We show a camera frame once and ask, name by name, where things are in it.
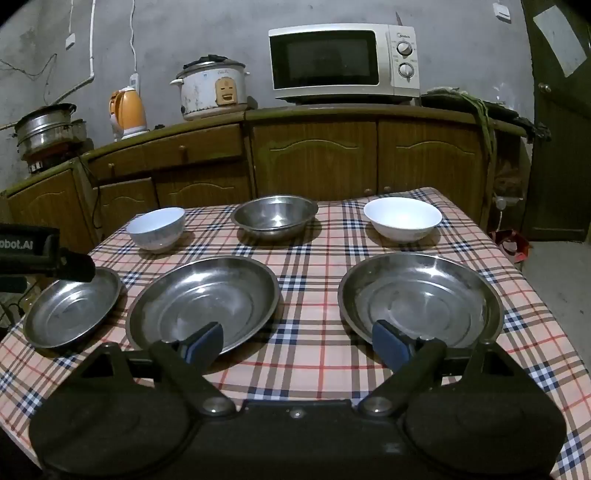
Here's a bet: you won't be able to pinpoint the dark green door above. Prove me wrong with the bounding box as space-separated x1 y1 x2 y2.
522 0 591 243

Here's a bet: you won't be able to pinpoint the white rice cooker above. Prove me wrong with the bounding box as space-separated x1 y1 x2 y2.
169 55 250 121

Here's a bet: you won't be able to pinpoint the dark cloth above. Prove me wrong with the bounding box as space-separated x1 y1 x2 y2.
420 87 522 121

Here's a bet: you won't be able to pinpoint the large steel plate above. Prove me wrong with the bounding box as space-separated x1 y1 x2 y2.
337 251 505 352

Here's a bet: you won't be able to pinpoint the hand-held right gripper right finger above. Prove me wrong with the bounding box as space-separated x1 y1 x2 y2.
356 319 525 416

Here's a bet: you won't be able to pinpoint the white wall conduit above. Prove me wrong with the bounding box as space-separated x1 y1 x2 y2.
50 0 99 108

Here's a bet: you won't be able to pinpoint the wooden kitchen cabinet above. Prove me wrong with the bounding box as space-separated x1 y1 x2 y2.
0 104 532 254

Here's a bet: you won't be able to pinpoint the plaid tablecloth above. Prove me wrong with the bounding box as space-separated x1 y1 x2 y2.
0 187 591 480

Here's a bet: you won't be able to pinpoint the white microwave oven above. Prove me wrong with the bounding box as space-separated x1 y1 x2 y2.
268 24 422 104

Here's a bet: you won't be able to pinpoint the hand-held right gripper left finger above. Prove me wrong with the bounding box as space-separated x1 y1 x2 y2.
76 322 236 416

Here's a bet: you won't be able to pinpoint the red object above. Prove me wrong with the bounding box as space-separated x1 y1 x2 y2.
491 228 533 265

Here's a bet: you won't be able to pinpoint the deep white bowl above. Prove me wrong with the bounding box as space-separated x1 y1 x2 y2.
126 207 186 252

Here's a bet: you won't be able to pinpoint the steel bowl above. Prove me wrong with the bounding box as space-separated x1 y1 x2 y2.
231 195 319 242

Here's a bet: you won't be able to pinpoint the large steel basin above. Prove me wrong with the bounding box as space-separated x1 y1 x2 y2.
125 256 281 358

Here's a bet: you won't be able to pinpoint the orange electric kettle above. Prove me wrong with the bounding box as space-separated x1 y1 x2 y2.
108 87 149 141

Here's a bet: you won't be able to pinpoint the small steel plate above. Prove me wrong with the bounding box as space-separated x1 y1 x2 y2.
22 267 123 349

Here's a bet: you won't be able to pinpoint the wide white bowl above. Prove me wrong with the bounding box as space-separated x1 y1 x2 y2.
363 197 443 244

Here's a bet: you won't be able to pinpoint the stacked steel pots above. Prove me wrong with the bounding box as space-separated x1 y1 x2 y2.
14 103 88 155

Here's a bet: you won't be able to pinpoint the dark cooktop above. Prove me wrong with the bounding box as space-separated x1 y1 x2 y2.
24 138 94 175

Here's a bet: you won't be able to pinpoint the green rope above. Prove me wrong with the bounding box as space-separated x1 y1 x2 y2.
462 95 498 195

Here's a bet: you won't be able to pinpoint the white power cable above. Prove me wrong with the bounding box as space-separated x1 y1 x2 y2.
128 0 142 91

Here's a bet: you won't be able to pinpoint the white paper sheet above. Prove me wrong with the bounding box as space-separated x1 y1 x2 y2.
533 0 588 77

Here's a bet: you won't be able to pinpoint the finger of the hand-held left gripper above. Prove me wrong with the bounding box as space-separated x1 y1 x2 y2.
58 248 97 282

